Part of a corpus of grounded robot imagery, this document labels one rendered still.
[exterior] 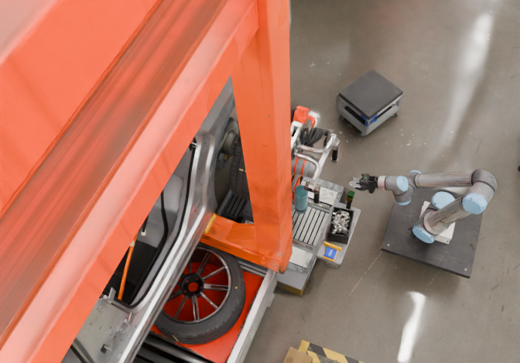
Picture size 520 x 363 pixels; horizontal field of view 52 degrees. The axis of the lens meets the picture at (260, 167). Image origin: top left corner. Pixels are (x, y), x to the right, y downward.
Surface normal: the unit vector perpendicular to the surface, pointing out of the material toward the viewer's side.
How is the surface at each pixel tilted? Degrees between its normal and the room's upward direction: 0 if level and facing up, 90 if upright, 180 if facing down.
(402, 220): 0
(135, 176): 0
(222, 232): 0
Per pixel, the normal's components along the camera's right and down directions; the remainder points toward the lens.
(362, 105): -0.06, -0.52
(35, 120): 0.91, 0.32
